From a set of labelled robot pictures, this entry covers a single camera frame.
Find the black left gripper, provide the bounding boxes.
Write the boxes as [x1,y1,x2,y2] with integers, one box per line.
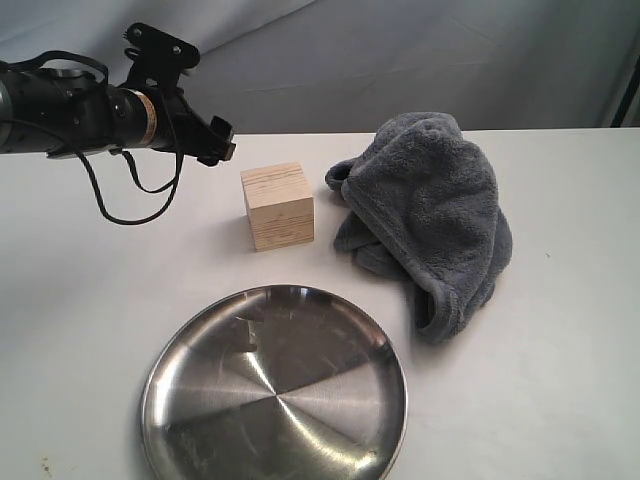
[122,22,236,166]

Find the light wooden cube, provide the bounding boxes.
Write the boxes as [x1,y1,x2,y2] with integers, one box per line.
[240,162,315,252]

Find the grey terry towel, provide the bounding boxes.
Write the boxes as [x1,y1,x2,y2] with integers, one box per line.
[325,112,513,344]

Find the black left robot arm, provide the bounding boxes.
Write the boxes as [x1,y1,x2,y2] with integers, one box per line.
[1,22,235,166]

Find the round stainless steel plate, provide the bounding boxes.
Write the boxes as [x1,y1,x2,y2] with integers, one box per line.
[139,285,408,479]

